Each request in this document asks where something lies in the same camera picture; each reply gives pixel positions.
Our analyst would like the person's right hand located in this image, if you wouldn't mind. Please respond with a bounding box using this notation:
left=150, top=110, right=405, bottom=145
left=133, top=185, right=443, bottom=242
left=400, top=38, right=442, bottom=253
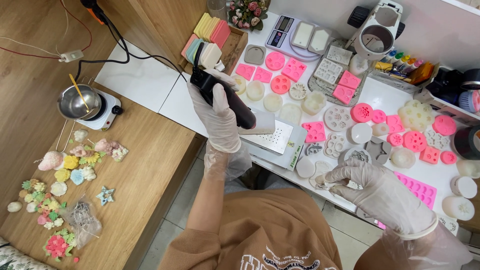
left=315, top=157, right=439, bottom=241

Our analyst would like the person's left hand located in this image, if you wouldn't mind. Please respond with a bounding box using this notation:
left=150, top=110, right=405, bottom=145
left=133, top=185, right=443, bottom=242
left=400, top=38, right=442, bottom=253
left=186, top=68, right=242, bottom=154

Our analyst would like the black heat gun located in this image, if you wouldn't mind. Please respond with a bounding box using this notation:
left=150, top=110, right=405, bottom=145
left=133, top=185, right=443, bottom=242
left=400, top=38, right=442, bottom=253
left=190, top=42, right=257, bottom=130

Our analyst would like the white shell silicone mould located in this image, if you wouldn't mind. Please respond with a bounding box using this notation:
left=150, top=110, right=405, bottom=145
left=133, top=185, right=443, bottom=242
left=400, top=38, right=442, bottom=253
left=309, top=161, right=362, bottom=192

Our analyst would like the white tile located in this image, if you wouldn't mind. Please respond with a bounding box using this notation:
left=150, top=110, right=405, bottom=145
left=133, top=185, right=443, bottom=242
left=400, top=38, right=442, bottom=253
left=158, top=71, right=211, bottom=137
left=94, top=39, right=181, bottom=113

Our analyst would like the large pink tray mould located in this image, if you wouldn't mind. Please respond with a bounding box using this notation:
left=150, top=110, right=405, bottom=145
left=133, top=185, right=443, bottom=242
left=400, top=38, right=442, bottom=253
left=394, top=171, right=438, bottom=211

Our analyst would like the round white silicone mould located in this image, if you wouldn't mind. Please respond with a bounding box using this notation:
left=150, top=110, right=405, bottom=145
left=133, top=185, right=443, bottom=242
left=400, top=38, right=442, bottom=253
left=232, top=74, right=247, bottom=95
left=347, top=122, right=373, bottom=145
left=246, top=80, right=266, bottom=102
left=390, top=147, right=416, bottom=169
left=263, top=92, right=284, bottom=113

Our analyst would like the grey star silicone mould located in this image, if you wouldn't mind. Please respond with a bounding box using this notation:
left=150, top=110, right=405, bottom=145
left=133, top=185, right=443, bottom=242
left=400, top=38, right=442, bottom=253
left=365, top=136, right=393, bottom=166

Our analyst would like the grey round silicone mould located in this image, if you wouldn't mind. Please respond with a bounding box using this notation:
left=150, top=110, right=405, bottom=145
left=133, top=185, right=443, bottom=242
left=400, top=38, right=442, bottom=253
left=337, top=147, right=372, bottom=166

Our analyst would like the white wax block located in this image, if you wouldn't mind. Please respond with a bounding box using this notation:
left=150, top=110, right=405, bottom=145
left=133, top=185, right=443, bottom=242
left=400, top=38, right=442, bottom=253
left=238, top=109, right=276, bottom=136

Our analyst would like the pink rectangular silicone mould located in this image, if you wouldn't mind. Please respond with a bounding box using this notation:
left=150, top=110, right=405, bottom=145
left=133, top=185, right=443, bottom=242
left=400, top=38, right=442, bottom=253
left=253, top=67, right=273, bottom=83
left=235, top=63, right=256, bottom=81

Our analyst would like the square pink silicone mould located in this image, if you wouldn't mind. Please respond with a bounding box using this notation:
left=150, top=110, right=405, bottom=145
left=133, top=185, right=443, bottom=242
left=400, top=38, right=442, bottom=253
left=419, top=146, right=441, bottom=165
left=386, top=115, right=406, bottom=134
left=332, top=84, right=356, bottom=105
left=338, top=70, right=362, bottom=90
left=302, top=121, right=327, bottom=143
left=281, top=58, right=308, bottom=83

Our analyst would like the round pink silicone mould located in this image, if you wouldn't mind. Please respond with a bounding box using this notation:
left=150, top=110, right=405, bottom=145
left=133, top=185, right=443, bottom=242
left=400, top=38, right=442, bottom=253
left=432, top=115, right=457, bottom=136
left=265, top=51, right=286, bottom=71
left=270, top=74, right=291, bottom=95
left=402, top=130, right=428, bottom=153

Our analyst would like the small round white mould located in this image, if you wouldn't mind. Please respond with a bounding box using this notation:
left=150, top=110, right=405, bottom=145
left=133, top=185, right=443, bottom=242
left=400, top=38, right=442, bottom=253
left=371, top=122, right=391, bottom=137

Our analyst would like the white heating plate machine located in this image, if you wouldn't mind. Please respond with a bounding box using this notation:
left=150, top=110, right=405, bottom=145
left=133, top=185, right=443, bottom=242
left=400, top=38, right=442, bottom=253
left=238, top=119, right=308, bottom=172

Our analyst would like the white multi-cavity silicone mould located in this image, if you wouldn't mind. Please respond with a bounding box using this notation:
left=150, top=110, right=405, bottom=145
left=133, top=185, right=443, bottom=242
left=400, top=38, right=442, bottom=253
left=324, top=133, right=346, bottom=159

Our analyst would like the wooden tray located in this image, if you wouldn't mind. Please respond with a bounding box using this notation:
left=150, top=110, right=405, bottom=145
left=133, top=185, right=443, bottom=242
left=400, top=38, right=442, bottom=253
left=178, top=26, right=249, bottom=76

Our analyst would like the white patterned flat mould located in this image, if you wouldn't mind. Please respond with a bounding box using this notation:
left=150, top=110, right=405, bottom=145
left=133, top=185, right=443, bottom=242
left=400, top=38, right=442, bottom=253
left=437, top=214, right=459, bottom=237

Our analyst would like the grey square silicone mould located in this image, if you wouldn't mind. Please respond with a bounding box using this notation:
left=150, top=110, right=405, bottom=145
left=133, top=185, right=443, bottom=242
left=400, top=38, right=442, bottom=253
left=244, top=44, right=267, bottom=65

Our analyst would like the stack of pastel soap blocks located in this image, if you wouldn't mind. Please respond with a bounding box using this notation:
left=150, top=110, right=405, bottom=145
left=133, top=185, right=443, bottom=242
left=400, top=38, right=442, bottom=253
left=181, top=13, right=232, bottom=70

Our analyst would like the arched white silicone mould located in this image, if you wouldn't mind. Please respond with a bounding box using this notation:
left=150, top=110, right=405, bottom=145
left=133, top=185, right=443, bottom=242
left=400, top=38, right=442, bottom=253
left=278, top=103, right=302, bottom=126

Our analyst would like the white cylinder silicone mould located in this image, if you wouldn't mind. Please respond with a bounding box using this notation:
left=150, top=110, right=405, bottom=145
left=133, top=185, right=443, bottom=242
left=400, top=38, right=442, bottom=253
left=450, top=176, right=478, bottom=199
left=441, top=195, right=476, bottom=221
left=456, top=159, right=480, bottom=179

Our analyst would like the white star silicone mould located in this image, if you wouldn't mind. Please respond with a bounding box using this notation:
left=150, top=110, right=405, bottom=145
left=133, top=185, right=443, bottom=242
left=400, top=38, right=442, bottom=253
left=425, top=129, right=451, bottom=151

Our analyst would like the white oval silicone mould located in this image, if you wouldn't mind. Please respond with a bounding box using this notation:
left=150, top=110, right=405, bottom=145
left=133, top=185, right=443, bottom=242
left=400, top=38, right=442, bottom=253
left=295, top=156, right=316, bottom=179

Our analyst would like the small grey silicone mould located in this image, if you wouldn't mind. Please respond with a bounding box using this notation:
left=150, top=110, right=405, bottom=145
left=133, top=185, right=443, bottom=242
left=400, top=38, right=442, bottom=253
left=304, top=143, right=324, bottom=157

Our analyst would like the thick round pink mould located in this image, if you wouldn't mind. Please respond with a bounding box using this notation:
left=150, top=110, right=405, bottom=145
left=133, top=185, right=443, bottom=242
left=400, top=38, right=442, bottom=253
left=350, top=103, right=374, bottom=124

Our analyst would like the large translucent flower mould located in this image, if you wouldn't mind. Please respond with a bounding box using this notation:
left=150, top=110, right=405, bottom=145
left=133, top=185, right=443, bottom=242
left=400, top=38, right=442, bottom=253
left=397, top=99, right=436, bottom=133

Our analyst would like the white daisy silicone mould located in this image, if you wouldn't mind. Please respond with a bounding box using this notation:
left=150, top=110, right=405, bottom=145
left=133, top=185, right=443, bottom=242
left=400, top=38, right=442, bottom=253
left=289, top=82, right=308, bottom=101

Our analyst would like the flat round flowers mould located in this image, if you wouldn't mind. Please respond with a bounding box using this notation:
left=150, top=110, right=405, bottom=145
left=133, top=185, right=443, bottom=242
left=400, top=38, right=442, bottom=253
left=323, top=105, right=353, bottom=132

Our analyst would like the black tape roll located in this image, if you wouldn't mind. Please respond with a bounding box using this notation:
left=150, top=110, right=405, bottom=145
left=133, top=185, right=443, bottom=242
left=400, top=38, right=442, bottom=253
left=452, top=125, right=480, bottom=161

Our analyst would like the white flower-shaped silicone mould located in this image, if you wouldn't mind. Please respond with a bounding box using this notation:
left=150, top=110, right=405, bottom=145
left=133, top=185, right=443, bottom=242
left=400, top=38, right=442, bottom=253
left=301, top=91, right=328, bottom=116

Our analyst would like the white digital kitchen scale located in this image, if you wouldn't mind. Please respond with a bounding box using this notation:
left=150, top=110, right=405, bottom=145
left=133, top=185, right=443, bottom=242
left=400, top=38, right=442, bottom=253
left=265, top=15, right=334, bottom=62

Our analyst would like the white electric hot plate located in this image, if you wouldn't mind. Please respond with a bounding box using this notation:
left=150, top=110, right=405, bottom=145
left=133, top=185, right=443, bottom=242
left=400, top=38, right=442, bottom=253
left=77, top=89, right=124, bottom=131

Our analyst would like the clear glass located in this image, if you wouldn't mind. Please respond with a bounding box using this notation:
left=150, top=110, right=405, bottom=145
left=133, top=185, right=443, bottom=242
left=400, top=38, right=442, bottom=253
left=207, top=0, right=228, bottom=21

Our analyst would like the grey work mat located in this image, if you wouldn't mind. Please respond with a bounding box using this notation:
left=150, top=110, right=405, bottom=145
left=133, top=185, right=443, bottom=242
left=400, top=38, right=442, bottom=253
left=307, top=38, right=370, bottom=107

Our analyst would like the pink flower bouquet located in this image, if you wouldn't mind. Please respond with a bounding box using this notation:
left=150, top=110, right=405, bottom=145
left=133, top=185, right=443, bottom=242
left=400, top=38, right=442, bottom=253
left=229, top=0, right=271, bottom=31

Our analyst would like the white organiser tray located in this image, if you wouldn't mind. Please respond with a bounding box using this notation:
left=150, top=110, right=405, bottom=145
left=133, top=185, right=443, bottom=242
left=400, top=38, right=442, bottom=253
left=369, top=64, right=432, bottom=94

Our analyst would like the person's brown sweatshirt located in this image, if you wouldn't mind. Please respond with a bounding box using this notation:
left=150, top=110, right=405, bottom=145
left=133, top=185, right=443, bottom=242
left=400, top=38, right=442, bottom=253
left=159, top=187, right=376, bottom=270

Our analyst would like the white rectangular mould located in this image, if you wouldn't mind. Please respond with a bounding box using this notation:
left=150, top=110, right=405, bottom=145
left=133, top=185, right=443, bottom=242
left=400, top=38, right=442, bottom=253
left=308, top=27, right=333, bottom=55
left=290, top=21, right=316, bottom=49

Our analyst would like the white flat multi-cavity mould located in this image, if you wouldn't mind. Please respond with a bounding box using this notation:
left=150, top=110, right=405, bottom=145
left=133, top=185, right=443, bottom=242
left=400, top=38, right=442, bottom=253
left=313, top=58, right=343, bottom=85
left=326, top=45, right=353, bottom=66

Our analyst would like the black device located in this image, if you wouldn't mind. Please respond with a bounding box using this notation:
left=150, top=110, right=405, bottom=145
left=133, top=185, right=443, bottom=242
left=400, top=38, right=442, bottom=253
left=425, top=67, right=480, bottom=109

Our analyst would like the orange packet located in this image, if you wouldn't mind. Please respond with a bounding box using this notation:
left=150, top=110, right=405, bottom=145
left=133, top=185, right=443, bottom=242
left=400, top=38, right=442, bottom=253
left=409, top=62, right=435, bottom=85

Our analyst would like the pink and grey brush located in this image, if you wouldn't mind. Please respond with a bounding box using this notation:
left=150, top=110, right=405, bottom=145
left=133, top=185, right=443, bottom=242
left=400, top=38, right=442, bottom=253
left=458, top=90, right=480, bottom=114

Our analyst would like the blue wax star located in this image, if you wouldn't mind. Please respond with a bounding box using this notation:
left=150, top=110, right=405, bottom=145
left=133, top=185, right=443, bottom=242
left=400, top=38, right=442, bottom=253
left=95, top=186, right=116, bottom=206

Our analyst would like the row of coloured dye bottles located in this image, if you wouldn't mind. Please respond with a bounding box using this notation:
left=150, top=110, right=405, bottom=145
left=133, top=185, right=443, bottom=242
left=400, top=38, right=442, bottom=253
left=379, top=49, right=424, bottom=74

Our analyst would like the gold spoon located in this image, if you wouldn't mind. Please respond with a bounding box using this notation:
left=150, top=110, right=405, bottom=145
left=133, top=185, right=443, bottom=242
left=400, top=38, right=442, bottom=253
left=68, top=74, right=91, bottom=112

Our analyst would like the steel melting pot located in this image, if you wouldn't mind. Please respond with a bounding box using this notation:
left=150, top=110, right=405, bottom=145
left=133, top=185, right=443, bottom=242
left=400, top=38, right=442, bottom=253
left=56, top=84, right=103, bottom=153

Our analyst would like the group of pastel wax flowers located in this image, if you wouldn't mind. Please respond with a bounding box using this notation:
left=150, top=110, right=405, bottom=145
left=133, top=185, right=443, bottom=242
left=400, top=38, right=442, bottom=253
left=7, top=129, right=130, bottom=263

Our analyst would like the white microscope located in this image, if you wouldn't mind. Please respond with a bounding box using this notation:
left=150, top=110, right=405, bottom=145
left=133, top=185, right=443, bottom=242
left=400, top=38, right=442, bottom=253
left=347, top=0, right=406, bottom=76

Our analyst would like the black and orange plug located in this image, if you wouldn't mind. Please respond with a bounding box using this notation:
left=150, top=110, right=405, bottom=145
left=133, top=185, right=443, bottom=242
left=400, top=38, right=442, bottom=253
left=80, top=0, right=106, bottom=25

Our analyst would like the clear bag of wicks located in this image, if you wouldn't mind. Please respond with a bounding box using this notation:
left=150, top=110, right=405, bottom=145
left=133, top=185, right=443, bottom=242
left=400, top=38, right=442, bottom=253
left=60, top=195, right=103, bottom=250

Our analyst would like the pink strawberry candle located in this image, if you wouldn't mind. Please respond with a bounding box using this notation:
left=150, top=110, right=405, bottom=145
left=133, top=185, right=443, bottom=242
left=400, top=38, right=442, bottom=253
left=37, top=151, right=64, bottom=172

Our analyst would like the floral cushion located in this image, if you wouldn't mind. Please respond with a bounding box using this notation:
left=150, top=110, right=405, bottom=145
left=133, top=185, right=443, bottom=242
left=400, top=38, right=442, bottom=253
left=0, top=236, right=57, bottom=270

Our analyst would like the black power cable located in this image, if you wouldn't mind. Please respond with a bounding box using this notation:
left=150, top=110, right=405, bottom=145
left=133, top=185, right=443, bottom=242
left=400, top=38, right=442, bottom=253
left=75, top=7, right=196, bottom=83

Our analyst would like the white inline cable switch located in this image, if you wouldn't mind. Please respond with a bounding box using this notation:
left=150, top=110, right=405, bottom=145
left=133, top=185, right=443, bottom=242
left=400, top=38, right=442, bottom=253
left=59, top=50, right=84, bottom=63

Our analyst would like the red wire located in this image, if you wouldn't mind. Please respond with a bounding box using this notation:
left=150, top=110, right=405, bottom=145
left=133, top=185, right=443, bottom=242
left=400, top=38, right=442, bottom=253
left=0, top=0, right=93, bottom=60

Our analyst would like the white wire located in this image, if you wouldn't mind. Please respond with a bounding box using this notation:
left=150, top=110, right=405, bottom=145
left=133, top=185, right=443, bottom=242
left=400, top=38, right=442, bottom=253
left=0, top=0, right=70, bottom=58

